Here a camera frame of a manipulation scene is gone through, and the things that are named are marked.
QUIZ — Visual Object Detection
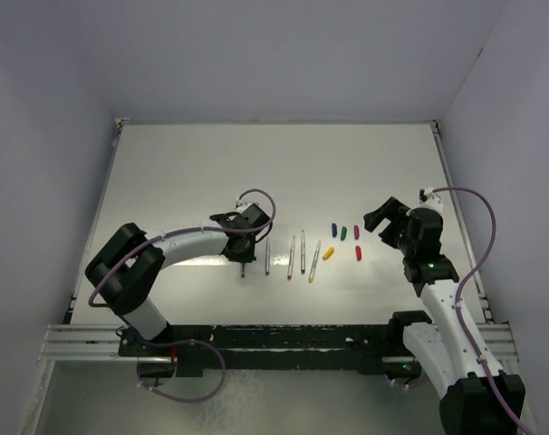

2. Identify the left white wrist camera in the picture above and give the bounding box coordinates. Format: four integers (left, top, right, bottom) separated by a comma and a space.
235, 198, 255, 214

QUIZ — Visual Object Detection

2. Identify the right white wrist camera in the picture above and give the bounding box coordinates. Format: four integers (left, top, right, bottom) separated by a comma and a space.
418, 188, 444, 216

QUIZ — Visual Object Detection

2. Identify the red marker pen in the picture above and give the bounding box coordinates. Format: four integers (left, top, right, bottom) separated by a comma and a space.
286, 236, 296, 281

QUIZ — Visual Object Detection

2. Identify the blue marker pen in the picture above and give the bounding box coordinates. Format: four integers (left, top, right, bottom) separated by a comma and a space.
300, 229, 306, 275

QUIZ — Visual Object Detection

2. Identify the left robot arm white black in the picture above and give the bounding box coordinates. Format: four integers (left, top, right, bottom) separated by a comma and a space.
85, 203, 272, 355

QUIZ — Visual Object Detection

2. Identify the yellow pen cap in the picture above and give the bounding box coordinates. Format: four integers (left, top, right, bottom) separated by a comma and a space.
323, 247, 334, 260

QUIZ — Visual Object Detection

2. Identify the purple marker pen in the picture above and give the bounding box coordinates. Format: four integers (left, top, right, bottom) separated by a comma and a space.
265, 237, 271, 276

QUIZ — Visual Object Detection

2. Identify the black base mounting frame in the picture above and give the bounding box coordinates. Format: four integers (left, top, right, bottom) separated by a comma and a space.
116, 311, 431, 378

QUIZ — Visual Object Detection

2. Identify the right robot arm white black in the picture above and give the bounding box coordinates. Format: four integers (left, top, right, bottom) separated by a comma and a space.
364, 190, 525, 434

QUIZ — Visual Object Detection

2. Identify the aluminium extrusion rail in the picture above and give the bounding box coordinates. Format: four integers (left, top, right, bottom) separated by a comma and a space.
39, 324, 120, 362

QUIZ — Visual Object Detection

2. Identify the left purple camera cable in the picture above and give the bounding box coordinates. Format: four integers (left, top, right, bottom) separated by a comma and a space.
88, 188, 276, 308

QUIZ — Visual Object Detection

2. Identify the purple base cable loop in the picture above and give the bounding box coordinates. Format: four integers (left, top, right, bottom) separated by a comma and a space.
136, 340, 227, 402

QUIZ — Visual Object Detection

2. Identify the yellow marker pen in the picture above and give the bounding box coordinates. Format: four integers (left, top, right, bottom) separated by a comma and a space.
308, 240, 321, 284

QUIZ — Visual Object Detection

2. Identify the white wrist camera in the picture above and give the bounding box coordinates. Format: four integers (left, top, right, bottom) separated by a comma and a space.
418, 188, 444, 216
235, 198, 255, 214

